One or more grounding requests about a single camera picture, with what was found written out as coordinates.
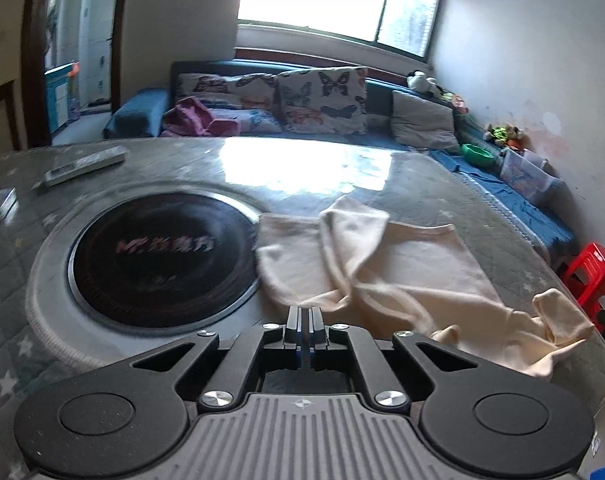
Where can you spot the cream garment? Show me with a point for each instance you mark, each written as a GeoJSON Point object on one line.
{"type": "Point", "coordinates": [422, 270]}

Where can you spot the square butterfly print pillow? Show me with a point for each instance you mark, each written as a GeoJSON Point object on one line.
{"type": "Point", "coordinates": [322, 100]}

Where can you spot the blue bolster cushion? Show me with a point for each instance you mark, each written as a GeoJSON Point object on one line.
{"type": "Point", "coordinates": [135, 115]}

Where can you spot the pink cloth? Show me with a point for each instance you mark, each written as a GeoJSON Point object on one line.
{"type": "Point", "coordinates": [192, 117]}

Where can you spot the pink green toy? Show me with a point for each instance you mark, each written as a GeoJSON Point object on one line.
{"type": "Point", "coordinates": [456, 102]}

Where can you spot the window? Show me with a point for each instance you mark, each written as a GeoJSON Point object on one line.
{"type": "Point", "coordinates": [332, 0]}

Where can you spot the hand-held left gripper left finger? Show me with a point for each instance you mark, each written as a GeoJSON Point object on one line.
{"type": "Point", "coordinates": [298, 345]}

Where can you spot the grey pillow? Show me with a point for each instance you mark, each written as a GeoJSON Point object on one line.
{"type": "Point", "coordinates": [422, 120]}

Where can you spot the blue box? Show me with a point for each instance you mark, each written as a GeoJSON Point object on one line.
{"type": "Point", "coordinates": [60, 95]}

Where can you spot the white plush toy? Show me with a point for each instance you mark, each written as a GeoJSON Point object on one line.
{"type": "Point", "coordinates": [421, 82]}

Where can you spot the long butterfly print pillow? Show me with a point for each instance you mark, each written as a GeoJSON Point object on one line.
{"type": "Point", "coordinates": [222, 87]}

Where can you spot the colourful toys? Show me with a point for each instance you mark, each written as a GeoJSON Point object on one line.
{"type": "Point", "coordinates": [502, 135]}

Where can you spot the red plastic stool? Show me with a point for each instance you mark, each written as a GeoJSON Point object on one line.
{"type": "Point", "coordinates": [592, 270]}

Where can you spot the round black induction cooker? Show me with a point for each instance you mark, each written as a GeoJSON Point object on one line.
{"type": "Point", "coordinates": [162, 260]}

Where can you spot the wooden chair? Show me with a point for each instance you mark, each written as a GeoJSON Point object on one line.
{"type": "Point", "coordinates": [10, 110]}

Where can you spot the clear plastic storage box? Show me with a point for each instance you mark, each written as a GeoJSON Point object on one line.
{"type": "Point", "coordinates": [527, 177]}

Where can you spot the blue sofa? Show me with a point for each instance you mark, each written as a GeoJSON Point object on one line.
{"type": "Point", "coordinates": [382, 95]}

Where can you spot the dark wooden door frame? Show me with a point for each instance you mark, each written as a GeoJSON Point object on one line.
{"type": "Point", "coordinates": [32, 60]}

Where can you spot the green bowl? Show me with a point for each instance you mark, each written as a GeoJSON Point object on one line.
{"type": "Point", "coordinates": [477, 155]}

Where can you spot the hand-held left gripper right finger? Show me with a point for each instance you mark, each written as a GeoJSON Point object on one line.
{"type": "Point", "coordinates": [313, 345]}

